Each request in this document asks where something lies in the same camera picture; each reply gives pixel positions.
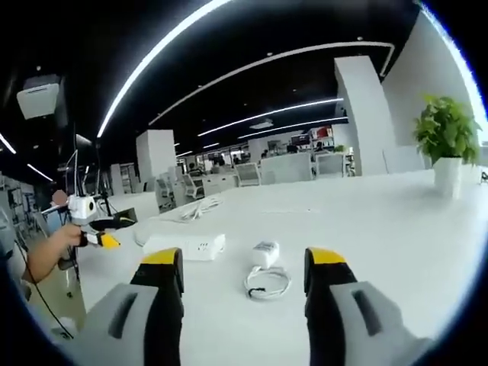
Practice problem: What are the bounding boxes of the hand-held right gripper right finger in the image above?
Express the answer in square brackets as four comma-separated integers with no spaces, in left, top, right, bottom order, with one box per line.
[303,246,435,366]

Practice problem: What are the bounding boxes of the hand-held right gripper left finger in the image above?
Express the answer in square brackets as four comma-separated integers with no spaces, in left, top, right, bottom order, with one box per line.
[72,246,186,366]

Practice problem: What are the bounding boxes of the white power strip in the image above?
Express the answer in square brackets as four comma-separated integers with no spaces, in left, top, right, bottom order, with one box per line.
[142,233,226,262]

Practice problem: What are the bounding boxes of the white charger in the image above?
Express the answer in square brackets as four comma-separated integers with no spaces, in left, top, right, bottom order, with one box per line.
[251,240,281,268]

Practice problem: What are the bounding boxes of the white desk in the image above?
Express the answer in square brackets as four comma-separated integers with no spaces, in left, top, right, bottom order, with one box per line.
[75,167,488,366]

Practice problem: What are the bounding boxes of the long ceiling light strip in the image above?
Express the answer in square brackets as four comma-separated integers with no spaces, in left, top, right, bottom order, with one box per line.
[96,0,234,139]

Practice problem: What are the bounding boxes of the person's left hand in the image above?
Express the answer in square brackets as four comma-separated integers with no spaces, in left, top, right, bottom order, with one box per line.
[53,223,85,265]

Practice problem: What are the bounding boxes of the black flat monitor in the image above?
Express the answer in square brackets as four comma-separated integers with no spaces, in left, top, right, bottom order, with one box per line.
[111,207,139,226]

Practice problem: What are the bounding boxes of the black tripod stand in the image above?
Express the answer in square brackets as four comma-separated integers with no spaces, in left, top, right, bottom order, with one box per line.
[94,143,116,219]

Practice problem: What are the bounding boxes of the white office chair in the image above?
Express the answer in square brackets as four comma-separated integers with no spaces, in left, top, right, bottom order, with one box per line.
[315,152,346,178]
[181,174,207,201]
[260,152,314,186]
[233,162,262,188]

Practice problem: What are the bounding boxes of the white ceiling air conditioner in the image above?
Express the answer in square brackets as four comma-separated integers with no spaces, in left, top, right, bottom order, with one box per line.
[16,75,63,120]

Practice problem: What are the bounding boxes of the white plant pot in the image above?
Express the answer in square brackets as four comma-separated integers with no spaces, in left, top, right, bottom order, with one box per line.
[432,156,464,200]

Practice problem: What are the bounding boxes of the green leafy plant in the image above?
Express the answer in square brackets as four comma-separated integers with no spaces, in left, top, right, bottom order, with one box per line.
[413,94,483,167]

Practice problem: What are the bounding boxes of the white charger cable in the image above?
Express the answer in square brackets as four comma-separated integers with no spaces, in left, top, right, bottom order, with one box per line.
[243,265,293,303]

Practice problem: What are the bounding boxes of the thin black cable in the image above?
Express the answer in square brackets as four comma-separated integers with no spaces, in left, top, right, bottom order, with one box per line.
[14,228,75,340]

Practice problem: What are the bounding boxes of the white power strip cable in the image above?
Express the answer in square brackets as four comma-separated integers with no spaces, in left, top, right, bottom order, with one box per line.
[133,196,226,247]

